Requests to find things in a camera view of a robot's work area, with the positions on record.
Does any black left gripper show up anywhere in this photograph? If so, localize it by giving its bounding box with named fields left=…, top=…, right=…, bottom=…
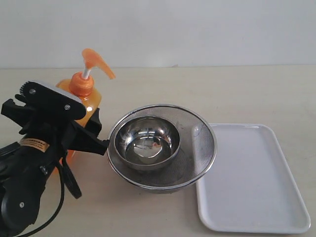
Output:
left=1, top=94, right=110, bottom=158

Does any orange pump soap bottle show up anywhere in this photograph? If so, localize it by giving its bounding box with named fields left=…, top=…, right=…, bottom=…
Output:
left=54, top=48, right=116, bottom=178

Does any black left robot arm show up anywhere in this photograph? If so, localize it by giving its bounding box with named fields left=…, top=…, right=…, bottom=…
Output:
left=0, top=95, right=109, bottom=237

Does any small stainless steel bowl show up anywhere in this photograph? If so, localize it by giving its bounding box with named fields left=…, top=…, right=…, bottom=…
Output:
left=114, top=115, right=181, bottom=171

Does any steel mesh strainer basket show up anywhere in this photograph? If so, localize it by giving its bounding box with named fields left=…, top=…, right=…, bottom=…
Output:
left=107, top=104, right=217, bottom=193

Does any white plastic tray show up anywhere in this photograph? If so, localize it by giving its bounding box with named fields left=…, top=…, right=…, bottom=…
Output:
left=196, top=123, right=311, bottom=234

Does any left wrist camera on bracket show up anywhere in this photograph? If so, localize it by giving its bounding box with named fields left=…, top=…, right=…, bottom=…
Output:
left=20, top=80, right=86, bottom=120

